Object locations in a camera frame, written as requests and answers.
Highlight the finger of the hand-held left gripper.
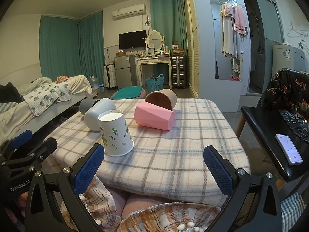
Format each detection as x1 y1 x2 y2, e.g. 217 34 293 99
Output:
0 130 33 161
2 138 58 171

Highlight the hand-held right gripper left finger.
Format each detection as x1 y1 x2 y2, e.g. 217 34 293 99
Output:
24 143 105 232

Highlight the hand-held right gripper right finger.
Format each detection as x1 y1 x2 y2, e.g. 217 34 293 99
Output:
203 146 284 232

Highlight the pink faceted cup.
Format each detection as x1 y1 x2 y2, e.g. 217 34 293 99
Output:
134 102 176 131

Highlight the white leaf print cup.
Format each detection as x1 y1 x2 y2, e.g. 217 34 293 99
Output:
98 110 134 157

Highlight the light grey cup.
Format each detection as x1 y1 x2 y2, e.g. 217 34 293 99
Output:
84 98 117 132

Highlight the dark grey cup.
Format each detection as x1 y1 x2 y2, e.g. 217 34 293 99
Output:
79 99 100 116

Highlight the brown cup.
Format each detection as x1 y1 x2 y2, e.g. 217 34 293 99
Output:
144 88 177 111

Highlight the person's left hand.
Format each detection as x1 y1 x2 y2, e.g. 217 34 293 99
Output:
17 193 27 217

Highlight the dark cloth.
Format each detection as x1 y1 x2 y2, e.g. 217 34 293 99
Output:
0 82 22 103

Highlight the leaf print quilt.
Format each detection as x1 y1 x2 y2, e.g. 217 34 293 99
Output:
23 82 72 116

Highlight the plaid blanket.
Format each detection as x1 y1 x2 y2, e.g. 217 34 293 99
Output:
43 98 251 205

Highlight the bed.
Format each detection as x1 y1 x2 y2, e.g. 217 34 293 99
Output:
0 75 93 145

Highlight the person's pink pants leg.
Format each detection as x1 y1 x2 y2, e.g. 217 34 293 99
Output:
104 188 169 225

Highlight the black chair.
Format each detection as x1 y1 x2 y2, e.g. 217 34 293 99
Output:
235 106 309 183

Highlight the white smartphone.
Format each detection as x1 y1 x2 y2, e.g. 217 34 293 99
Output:
275 134 303 166

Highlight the clear water jug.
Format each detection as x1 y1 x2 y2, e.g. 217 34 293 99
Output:
89 75 100 92

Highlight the blue checked cloth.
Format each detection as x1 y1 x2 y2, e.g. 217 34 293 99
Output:
281 193 307 232

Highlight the green floor cushion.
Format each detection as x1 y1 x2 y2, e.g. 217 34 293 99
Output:
111 86 146 100

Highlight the white suitcase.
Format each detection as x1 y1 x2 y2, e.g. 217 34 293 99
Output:
104 64 117 89

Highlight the grey mini fridge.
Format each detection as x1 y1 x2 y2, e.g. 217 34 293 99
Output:
114 55 138 89

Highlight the green curtain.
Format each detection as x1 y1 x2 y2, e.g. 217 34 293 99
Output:
149 0 188 58
39 11 105 78

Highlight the floral black jacket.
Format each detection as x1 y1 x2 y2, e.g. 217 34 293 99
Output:
259 68 309 141

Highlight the blue laundry basket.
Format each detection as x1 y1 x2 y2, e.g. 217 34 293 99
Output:
146 74 165 90

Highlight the silver suitcase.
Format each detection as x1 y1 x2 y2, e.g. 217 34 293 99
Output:
172 56 188 89

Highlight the louvred wardrobe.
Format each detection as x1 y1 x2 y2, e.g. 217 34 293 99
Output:
183 0 201 97

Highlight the white vanity table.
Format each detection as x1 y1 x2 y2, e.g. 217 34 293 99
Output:
138 55 173 89

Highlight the cardboard box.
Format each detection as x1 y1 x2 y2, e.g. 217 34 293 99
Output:
172 42 185 56

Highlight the full-length mirror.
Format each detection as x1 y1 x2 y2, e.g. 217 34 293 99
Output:
208 0 243 81

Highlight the black television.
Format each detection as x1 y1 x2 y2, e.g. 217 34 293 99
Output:
118 30 147 50

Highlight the white washing machine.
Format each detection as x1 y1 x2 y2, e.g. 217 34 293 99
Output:
273 44 309 78

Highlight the white towel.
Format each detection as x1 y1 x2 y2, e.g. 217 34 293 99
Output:
222 3 239 58

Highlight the glass bathroom door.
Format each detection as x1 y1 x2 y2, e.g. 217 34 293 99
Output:
238 0 285 95

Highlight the oval vanity mirror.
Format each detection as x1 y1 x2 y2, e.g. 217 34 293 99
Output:
147 30 163 49

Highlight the pink towel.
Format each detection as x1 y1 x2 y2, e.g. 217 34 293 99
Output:
234 5 247 36

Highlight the white air conditioner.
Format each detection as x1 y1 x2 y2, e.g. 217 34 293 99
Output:
112 3 147 21

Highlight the wire clothes hanger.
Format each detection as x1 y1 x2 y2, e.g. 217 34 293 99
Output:
287 23 300 38

